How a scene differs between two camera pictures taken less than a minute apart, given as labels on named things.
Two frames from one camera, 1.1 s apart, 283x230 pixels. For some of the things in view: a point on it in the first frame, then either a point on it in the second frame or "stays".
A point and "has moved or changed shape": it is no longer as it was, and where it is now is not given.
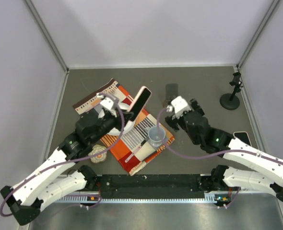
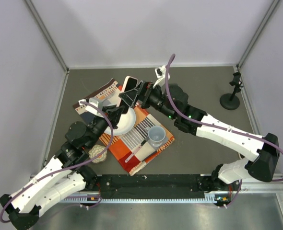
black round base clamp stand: (229, 101) stays
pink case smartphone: (140, 101) has moved or changed shape
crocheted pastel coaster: (98, 158) stays
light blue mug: (156, 134) stays
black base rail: (149, 186) stays
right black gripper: (173, 123) -> (143, 91)
